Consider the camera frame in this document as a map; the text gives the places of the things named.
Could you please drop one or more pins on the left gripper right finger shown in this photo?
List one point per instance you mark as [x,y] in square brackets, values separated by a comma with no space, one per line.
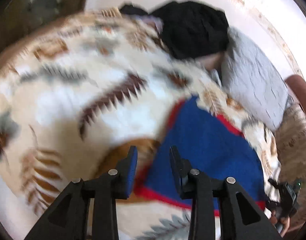
[240,217]

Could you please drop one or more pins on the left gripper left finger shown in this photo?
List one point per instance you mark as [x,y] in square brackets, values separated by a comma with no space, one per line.
[67,217]

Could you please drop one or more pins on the red and blue sweater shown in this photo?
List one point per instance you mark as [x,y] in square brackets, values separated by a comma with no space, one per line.
[212,145]

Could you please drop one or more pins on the black clothes pile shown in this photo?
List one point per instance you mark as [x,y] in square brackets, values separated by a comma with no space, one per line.
[190,29]

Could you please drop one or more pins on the person right hand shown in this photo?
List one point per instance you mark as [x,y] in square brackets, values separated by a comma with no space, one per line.
[284,221]

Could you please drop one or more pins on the striped beige cushion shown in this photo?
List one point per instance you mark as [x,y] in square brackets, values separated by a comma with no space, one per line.
[291,147]

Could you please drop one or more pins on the brown pink headboard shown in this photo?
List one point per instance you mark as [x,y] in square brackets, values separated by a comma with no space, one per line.
[298,85]

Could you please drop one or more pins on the leaf pattern blanket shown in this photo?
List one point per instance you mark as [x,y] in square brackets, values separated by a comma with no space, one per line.
[77,95]

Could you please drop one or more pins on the grey quilted pillow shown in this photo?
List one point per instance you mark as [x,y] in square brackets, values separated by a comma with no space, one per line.
[248,76]

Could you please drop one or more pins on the purple cloth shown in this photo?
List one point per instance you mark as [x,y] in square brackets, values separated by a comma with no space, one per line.
[155,23]

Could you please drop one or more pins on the brown glass door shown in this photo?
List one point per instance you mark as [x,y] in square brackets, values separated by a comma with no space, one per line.
[19,18]

